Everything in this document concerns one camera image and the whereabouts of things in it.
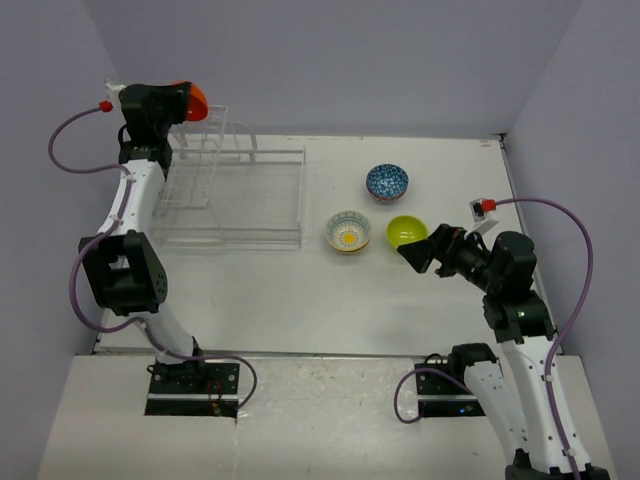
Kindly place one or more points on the lime green bowl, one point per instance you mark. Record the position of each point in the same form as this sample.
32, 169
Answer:
405, 229

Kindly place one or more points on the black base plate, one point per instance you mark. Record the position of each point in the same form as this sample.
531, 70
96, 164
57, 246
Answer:
215, 390
438, 397

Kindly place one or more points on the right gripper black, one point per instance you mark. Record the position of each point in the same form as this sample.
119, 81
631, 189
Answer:
442, 245

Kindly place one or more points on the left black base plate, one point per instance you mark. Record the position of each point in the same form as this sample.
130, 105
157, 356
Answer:
215, 390

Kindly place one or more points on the red patterned bowl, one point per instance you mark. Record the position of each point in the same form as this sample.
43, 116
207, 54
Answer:
386, 200

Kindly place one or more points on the yellow patterned bowl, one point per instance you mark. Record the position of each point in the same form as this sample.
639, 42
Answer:
348, 231

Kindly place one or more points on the white wire dish rack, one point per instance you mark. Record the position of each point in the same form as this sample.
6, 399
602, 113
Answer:
229, 187

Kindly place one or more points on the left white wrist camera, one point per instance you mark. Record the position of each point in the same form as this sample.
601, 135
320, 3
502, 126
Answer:
113, 89

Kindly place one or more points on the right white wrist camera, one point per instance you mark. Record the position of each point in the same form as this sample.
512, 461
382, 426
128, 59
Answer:
484, 216

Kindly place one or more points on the orange bowl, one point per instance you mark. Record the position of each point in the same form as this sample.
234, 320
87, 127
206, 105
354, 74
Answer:
197, 105

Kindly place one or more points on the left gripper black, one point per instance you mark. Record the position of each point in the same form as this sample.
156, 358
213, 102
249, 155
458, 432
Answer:
176, 96

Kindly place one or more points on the blue patterned bowl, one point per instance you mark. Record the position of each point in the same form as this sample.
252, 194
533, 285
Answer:
387, 181

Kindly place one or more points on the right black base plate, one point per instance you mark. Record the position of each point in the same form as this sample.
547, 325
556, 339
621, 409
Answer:
438, 397

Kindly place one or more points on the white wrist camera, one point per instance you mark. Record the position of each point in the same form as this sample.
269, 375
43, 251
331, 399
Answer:
484, 216
113, 89

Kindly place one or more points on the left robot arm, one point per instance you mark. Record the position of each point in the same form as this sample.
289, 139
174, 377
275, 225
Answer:
124, 272

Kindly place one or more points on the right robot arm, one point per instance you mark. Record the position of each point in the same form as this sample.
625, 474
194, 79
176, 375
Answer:
520, 391

